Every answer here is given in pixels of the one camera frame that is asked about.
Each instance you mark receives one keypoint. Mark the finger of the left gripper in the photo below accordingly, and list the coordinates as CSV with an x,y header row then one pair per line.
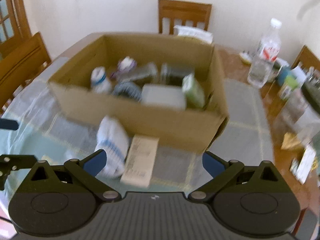
x,y
17,162
9,124

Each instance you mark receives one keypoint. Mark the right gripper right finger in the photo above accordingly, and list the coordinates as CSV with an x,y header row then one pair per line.
x,y
222,173

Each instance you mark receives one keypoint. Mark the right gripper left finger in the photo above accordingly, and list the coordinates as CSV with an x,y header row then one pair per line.
x,y
85,170

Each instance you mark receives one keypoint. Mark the white sock blue stripes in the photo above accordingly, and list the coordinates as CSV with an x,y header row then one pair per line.
x,y
113,139

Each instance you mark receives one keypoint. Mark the green tissue pack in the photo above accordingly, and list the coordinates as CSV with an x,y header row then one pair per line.
x,y
193,91

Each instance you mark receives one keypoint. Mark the white sock blue band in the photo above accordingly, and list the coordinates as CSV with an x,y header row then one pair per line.
x,y
100,83

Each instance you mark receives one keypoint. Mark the blue grey knitted sock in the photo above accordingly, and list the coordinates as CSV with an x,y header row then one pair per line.
x,y
128,90

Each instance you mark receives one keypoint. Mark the white green labelled box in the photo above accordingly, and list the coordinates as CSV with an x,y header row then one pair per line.
x,y
163,96

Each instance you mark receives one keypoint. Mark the jar with dark contents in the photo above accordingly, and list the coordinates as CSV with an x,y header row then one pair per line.
x,y
174,75

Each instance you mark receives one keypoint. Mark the purple crochet octopus toy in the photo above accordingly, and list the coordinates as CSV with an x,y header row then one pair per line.
x,y
124,66

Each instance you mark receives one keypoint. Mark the teal checked table cloth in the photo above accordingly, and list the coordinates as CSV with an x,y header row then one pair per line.
x,y
45,133

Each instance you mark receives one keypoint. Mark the wooden chair left side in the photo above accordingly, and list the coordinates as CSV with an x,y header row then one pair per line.
x,y
25,63

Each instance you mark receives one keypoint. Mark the wooden chair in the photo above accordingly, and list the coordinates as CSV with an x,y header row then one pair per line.
x,y
184,11
25,63

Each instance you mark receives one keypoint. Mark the brown cardboard box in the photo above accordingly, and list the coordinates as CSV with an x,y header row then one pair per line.
x,y
163,111

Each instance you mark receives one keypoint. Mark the large jar black lid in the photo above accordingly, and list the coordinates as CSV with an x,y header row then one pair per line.
x,y
300,114

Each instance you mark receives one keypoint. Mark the green lid small jar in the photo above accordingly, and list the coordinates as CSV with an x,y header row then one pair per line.
x,y
289,85

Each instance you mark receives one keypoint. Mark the clear plastic water bottle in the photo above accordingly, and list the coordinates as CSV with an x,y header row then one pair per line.
x,y
265,55

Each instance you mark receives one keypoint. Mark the wooden chair right corner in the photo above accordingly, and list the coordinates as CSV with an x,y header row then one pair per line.
x,y
306,59

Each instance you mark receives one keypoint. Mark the gold tissue box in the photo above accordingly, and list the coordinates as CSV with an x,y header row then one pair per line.
x,y
193,32

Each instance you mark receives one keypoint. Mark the wooden chair far side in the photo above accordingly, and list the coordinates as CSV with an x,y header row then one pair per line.
x,y
184,11

